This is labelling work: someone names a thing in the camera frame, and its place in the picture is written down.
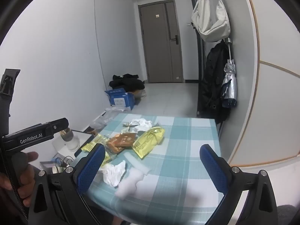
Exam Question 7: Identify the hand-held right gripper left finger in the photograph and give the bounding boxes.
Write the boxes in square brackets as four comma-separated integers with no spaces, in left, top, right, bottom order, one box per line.
[28,143,106,216]

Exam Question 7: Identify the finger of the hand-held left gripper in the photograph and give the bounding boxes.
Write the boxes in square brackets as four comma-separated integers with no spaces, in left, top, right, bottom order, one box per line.
[50,118,70,136]
[0,69,21,122]

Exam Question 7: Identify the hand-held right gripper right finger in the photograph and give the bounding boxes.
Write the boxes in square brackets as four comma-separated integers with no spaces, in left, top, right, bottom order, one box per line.
[199,144,278,216]

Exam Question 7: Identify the pale yellow snack packet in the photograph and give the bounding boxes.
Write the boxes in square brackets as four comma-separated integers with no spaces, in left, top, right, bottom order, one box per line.
[81,133,110,163]

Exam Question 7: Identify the brown snack packet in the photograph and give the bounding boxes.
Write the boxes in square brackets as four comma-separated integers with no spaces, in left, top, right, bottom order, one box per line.
[106,132,137,155]

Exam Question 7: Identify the yellow clear plastic wrapper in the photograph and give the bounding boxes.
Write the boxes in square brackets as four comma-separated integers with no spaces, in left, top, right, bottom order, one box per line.
[132,125,164,160]

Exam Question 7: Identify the white shoulder bag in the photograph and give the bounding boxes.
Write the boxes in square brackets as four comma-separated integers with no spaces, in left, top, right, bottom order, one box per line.
[191,0,231,43]

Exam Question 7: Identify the person's left hand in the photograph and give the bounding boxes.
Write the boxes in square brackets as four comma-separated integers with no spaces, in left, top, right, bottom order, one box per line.
[0,152,39,191]

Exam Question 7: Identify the grey cup with chopsticks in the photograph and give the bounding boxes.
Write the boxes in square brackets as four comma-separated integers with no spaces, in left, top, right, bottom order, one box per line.
[60,128,74,142]

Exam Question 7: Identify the clear glass jar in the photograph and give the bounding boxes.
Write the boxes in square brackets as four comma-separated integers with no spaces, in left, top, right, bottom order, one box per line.
[53,131,80,152]

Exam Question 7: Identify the white crumpled tissue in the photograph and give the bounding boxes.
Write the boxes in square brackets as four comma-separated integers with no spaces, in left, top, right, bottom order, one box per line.
[100,160,127,188]
[130,118,153,132]

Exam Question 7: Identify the white and navy box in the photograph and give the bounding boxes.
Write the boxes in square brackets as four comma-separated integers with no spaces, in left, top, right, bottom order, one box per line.
[53,128,99,160]

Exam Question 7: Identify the blue checked tablecloth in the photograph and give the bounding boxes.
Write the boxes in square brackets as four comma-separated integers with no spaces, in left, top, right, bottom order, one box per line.
[85,113,229,225]

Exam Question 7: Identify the white foam block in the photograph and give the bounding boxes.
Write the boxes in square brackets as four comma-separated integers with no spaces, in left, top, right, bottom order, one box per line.
[115,169,144,201]

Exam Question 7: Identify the grey plastic bag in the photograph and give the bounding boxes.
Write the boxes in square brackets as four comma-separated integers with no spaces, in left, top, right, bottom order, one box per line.
[91,106,125,129]

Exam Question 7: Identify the translucent white plastic strip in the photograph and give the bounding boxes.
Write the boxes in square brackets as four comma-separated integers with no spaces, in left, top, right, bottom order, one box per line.
[124,151,152,175]

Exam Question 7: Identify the blue cardboard box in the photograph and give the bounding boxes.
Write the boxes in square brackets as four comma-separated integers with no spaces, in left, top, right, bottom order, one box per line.
[105,88,136,110]

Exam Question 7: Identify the pile of black clothes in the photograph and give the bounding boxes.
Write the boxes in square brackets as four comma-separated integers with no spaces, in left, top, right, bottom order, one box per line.
[109,74,146,92]

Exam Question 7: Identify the silver folded umbrella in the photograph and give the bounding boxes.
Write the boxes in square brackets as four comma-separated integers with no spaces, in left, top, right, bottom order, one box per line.
[221,37,238,108]

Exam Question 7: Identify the black jacket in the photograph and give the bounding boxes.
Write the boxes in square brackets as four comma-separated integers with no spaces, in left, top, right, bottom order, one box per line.
[198,41,231,125]

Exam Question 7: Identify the grey brown door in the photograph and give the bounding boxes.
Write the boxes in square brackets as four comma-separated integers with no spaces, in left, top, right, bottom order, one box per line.
[138,0,184,83]

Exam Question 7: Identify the black cables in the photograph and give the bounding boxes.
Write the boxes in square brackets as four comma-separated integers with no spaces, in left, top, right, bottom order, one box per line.
[54,156,75,169]

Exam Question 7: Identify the black sliding door frame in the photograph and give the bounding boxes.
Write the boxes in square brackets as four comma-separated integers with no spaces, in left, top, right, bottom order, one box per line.
[187,0,207,118]

